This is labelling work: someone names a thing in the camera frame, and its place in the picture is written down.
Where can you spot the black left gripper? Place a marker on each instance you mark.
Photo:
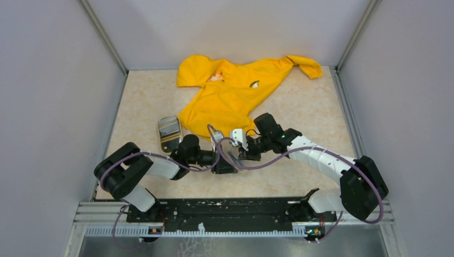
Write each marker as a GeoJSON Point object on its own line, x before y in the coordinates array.
{"type": "Point", "coordinates": [222, 166]}

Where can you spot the aluminium frame rail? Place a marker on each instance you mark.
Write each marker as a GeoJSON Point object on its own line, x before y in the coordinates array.
{"type": "Point", "coordinates": [103, 218]}

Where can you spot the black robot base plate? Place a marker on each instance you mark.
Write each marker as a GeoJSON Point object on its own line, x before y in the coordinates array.
{"type": "Point", "coordinates": [237, 217]}

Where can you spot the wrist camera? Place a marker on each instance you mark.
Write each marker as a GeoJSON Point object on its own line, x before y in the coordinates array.
{"type": "Point", "coordinates": [215, 137]}
{"type": "Point", "coordinates": [239, 139]}

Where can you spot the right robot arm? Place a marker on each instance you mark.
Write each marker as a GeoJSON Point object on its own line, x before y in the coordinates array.
{"type": "Point", "coordinates": [361, 188]}

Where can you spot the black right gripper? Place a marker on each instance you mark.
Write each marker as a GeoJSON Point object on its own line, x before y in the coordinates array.
{"type": "Point", "coordinates": [249, 155]}

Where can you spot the stack of cards in tray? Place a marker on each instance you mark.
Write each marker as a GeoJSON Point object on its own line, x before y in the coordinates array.
{"type": "Point", "coordinates": [169, 127]}

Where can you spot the yellow jacket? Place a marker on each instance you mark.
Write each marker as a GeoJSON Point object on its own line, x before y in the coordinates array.
{"type": "Point", "coordinates": [229, 92]}

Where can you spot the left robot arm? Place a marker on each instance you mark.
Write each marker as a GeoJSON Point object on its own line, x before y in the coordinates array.
{"type": "Point", "coordinates": [120, 173]}

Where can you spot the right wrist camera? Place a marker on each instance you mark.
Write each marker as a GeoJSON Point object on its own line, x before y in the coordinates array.
{"type": "Point", "coordinates": [239, 139]}

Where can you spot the black VIP front card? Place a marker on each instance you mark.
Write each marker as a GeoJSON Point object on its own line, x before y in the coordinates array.
{"type": "Point", "coordinates": [170, 144]}

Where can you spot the beige card holder wallet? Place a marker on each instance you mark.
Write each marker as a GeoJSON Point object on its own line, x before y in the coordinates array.
{"type": "Point", "coordinates": [238, 164]}

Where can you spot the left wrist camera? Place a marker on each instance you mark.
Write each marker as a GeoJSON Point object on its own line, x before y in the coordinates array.
{"type": "Point", "coordinates": [215, 137]}

